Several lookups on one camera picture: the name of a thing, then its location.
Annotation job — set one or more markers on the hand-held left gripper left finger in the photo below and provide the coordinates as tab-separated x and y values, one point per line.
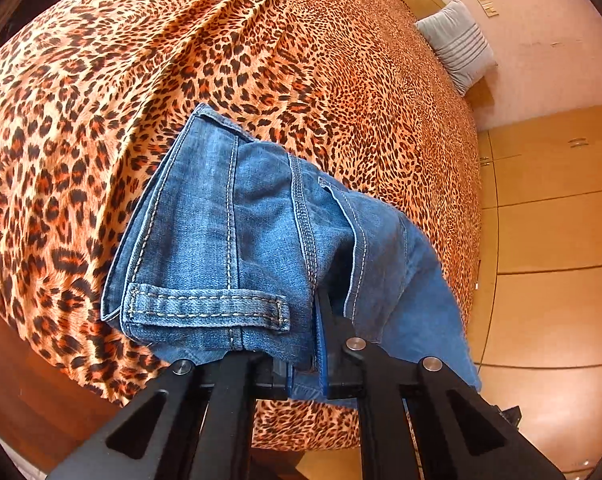
268	377

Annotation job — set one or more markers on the leopard print blanket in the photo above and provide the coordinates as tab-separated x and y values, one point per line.
131	85

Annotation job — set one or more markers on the wall switch plate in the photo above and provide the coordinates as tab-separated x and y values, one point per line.
487	4

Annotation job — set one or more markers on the light wooden wardrobe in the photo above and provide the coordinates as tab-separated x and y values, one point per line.
546	240

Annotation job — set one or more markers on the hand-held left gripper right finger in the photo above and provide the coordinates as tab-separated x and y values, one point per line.
325	360

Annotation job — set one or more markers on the blue denim pants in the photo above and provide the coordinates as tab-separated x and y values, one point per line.
261	240

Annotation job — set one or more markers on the grey pillow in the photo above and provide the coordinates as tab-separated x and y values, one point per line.
458	45

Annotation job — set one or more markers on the wooden bed frame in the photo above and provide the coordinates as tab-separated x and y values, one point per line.
26	390

